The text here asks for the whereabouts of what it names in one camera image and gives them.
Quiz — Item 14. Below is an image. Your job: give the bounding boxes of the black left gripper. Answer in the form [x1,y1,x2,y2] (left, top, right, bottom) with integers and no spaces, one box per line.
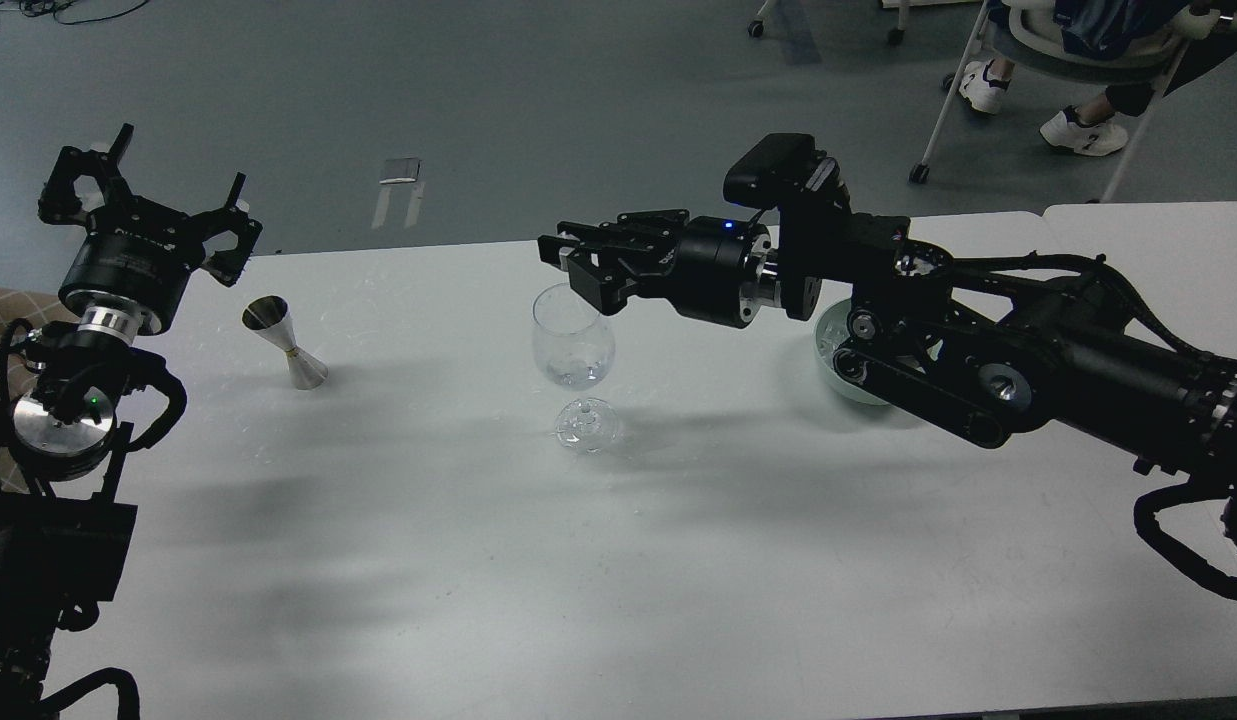
[38,124,265,336]

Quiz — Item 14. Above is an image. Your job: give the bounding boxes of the green bowl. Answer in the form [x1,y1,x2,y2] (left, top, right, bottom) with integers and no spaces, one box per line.
[814,299,889,407]

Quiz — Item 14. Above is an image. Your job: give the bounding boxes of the clear wine glass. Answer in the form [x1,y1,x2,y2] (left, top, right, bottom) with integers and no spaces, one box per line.
[531,283,621,454]

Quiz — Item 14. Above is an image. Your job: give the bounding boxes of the steel cocktail jigger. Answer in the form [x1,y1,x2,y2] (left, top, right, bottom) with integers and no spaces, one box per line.
[240,294,327,388]

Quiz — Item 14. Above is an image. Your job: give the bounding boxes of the white office chair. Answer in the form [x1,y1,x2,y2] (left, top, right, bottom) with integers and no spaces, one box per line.
[909,1,1237,200]

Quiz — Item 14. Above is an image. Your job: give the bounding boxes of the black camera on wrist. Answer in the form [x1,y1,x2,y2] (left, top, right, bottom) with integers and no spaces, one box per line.
[722,134,842,210]

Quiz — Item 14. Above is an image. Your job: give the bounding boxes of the clear ice cubes pile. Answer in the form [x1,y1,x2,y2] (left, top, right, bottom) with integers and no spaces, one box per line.
[818,309,851,364]

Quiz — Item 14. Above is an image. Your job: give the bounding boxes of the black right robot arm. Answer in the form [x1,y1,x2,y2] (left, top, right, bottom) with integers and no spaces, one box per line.
[537,174,1237,601]

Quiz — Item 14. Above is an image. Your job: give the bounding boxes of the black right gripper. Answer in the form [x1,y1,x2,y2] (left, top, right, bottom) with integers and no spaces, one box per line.
[537,209,779,328]

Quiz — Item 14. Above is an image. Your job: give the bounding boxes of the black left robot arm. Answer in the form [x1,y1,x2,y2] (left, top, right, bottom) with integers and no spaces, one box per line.
[0,124,262,719]

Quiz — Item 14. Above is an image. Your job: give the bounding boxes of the tan checkered sofa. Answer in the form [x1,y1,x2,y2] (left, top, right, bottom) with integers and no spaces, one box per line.
[0,285,79,401]

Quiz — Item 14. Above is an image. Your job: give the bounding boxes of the seated person with sneakers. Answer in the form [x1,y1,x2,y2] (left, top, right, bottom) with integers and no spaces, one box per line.
[957,0,1218,158]

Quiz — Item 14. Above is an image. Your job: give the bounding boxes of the black floor cables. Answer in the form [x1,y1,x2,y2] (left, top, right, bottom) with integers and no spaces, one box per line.
[0,0,153,41]

